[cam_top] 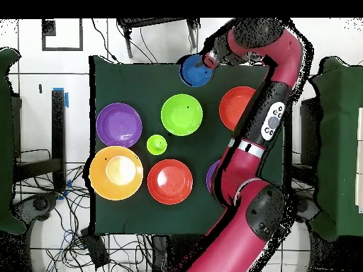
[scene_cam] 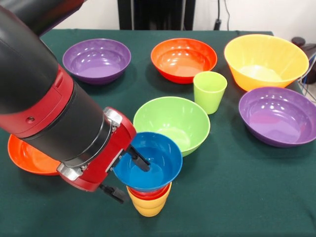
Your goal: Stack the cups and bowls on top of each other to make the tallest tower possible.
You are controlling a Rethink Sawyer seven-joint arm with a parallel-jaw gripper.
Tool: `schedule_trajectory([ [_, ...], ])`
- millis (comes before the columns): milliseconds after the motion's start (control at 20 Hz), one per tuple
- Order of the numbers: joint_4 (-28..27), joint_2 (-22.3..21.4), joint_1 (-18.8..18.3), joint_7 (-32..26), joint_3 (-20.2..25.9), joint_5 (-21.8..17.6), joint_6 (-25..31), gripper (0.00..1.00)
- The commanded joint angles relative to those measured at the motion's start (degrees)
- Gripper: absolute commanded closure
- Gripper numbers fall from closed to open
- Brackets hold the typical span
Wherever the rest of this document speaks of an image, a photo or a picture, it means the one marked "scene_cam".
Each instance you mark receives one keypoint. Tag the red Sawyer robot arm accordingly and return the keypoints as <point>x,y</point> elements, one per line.
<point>37,86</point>

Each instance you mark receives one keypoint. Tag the yellow plastic cup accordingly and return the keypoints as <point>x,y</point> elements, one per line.
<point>148,207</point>

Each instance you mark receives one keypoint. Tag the orange-red plastic bowl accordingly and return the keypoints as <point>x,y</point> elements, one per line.
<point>27,158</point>
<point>182,61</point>

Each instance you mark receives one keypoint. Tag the small blue plastic bowl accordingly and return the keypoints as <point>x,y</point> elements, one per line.
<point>163,172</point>

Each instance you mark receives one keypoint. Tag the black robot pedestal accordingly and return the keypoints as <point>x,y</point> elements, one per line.
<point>160,14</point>

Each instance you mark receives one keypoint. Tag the black chair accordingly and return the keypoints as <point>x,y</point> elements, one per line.
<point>308,49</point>

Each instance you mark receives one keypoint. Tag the red plastic cup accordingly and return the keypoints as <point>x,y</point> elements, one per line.
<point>148,195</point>

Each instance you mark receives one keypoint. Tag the large orange plastic bowl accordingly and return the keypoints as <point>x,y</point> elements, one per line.
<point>261,56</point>

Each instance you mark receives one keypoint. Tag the dark green tablecloth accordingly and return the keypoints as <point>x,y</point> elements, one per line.
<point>222,197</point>

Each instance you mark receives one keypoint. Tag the purple plastic bowl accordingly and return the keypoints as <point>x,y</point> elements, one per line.
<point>96,66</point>
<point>279,121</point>

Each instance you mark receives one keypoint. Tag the green plastic cup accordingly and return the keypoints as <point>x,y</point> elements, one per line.
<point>209,93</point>

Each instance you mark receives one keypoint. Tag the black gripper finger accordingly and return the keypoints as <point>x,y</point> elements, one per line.
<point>113,192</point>
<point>140,160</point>

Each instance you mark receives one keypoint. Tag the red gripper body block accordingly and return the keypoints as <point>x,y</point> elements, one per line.
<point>111,153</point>

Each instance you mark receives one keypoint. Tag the green plastic bowl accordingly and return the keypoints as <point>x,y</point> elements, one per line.
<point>172,116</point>

